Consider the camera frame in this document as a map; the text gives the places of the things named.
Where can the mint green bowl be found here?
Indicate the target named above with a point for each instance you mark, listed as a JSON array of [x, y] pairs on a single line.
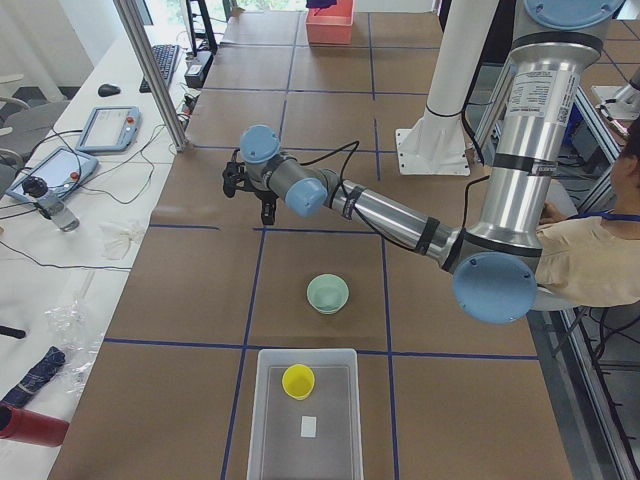
[[327, 293]]

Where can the teach pendant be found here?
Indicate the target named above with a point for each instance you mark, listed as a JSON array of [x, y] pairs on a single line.
[[63, 170], [109, 130]]

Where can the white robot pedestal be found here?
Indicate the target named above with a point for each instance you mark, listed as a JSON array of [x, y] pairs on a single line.
[[435, 145]]

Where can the crumpled clear plastic wrap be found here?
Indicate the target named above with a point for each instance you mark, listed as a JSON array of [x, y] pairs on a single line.
[[79, 339]]

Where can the red water bottle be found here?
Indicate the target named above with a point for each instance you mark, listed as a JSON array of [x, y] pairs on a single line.
[[30, 427]]

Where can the black keyboard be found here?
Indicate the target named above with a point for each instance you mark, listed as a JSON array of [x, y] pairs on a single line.
[[166, 57]]

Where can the clear water bottle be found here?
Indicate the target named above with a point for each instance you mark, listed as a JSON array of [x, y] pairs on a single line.
[[49, 204]]

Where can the clear plastic storage box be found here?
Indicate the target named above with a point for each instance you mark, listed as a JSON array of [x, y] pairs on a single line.
[[318, 437]]

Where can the aluminium frame post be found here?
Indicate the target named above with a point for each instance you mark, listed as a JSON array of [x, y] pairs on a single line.
[[135, 30]]

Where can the black computer mouse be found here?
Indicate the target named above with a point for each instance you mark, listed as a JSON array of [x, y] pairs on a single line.
[[108, 90]]

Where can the pink plastic bin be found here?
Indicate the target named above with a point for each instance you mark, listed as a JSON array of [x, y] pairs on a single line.
[[331, 26]]

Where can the folded blue umbrella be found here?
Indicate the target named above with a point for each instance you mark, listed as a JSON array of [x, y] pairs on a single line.
[[35, 379]]

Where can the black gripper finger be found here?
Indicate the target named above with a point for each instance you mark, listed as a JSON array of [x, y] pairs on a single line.
[[230, 183], [268, 212]]

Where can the purple cloth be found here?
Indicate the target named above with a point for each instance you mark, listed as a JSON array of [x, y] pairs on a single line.
[[320, 4]]

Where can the right teach pendant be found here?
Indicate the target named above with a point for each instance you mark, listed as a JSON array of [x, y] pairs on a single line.
[[109, 130]]

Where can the left teach pendant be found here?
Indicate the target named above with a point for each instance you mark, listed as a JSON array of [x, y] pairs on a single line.
[[63, 170]]

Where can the person in beige shirt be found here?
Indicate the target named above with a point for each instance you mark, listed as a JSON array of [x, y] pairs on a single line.
[[594, 260]]

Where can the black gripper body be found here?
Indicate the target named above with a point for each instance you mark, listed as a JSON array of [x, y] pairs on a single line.
[[263, 194]]

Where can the black computer box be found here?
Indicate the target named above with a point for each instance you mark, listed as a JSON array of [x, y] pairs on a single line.
[[198, 69]]

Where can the white crumpled tissue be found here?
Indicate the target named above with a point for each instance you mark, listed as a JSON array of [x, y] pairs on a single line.
[[119, 237]]

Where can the yellow plastic cup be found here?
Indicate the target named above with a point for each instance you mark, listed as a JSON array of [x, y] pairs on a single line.
[[298, 381]]

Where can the white label in box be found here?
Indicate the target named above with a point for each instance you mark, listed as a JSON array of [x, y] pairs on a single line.
[[308, 426]]

